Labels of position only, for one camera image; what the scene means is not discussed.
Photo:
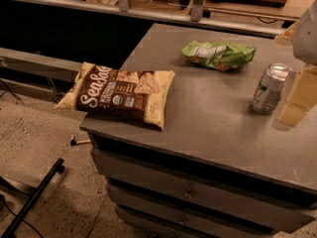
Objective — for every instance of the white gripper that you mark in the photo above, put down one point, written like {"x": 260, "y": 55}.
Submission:
{"x": 307, "y": 39}

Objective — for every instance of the green rice chip bag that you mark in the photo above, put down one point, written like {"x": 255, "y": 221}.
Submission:
{"x": 221, "y": 56}

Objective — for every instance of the brown sea salt chip bag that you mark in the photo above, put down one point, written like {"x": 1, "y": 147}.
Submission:
{"x": 137, "y": 95}

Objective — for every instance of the silver soda can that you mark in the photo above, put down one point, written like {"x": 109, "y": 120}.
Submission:
{"x": 268, "y": 92}

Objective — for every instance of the grey drawer cabinet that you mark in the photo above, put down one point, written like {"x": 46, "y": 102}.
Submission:
{"x": 217, "y": 169}

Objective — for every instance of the wooden stick with black tip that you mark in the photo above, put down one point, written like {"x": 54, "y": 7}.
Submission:
{"x": 75, "y": 142}

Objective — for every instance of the black metal stand leg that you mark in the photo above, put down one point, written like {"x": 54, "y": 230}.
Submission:
{"x": 57, "y": 167}

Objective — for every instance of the grey metal rail frame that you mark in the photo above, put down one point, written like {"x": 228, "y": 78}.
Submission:
{"x": 147, "y": 10}

